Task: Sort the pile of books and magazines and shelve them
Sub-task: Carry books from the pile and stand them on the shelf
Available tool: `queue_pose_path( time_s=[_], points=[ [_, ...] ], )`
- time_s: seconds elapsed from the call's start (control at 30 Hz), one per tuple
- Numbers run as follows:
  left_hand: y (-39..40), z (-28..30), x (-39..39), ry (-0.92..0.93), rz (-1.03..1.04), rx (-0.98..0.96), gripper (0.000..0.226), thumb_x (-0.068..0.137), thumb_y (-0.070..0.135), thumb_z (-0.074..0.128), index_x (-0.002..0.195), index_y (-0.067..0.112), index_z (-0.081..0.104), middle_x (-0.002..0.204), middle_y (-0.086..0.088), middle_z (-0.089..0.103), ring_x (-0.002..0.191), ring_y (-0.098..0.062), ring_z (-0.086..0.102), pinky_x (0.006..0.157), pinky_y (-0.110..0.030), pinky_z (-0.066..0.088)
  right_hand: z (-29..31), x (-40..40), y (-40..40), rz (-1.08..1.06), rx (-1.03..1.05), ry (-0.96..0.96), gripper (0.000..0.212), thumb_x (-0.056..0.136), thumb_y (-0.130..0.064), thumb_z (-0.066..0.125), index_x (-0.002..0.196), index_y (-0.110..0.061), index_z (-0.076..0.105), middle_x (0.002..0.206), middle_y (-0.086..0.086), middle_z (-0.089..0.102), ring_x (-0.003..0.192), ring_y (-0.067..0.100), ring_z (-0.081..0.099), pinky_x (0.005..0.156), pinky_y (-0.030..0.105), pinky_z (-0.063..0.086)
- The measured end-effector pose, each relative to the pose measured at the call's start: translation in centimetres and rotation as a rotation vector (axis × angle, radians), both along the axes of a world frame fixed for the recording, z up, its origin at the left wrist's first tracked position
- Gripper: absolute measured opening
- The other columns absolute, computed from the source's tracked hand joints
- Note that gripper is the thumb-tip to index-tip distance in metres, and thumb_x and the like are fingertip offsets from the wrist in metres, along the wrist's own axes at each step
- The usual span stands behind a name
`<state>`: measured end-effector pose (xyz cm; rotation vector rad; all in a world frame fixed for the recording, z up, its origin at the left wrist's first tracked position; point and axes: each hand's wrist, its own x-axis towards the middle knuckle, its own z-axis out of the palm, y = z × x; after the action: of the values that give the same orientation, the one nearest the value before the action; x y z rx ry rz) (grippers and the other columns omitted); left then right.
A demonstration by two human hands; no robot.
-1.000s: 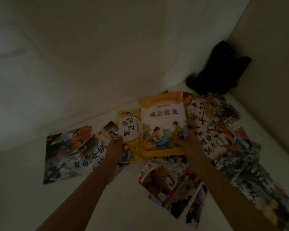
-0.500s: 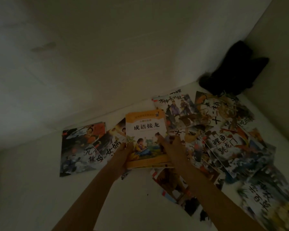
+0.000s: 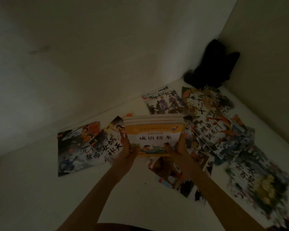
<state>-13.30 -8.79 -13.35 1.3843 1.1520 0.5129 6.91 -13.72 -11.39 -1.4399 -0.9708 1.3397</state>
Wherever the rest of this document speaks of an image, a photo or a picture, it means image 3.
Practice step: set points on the black cloth object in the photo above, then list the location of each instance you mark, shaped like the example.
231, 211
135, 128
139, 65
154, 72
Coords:
212, 67

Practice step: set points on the pile of books and magazines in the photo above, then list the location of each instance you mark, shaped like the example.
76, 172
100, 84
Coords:
214, 134

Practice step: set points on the person's left forearm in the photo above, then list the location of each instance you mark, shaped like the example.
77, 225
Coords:
94, 202

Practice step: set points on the person's dark clothing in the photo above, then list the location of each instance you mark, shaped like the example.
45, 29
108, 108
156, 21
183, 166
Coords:
122, 228

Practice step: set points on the person's left hand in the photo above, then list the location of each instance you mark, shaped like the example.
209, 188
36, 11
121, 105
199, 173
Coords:
125, 158

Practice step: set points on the person's right forearm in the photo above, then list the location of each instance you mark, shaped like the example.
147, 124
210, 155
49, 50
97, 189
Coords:
221, 204

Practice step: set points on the picture book woman raising bowl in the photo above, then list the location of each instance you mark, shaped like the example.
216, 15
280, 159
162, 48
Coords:
110, 146

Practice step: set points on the ink-painted sage picture book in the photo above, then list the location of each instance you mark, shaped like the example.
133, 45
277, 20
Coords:
255, 180

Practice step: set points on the orange-bordered picture book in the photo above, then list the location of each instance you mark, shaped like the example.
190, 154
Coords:
154, 132

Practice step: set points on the picture book robed men print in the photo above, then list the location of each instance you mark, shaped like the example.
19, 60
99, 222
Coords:
163, 103

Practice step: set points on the person's right hand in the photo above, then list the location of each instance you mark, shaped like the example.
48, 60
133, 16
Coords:
185, 161

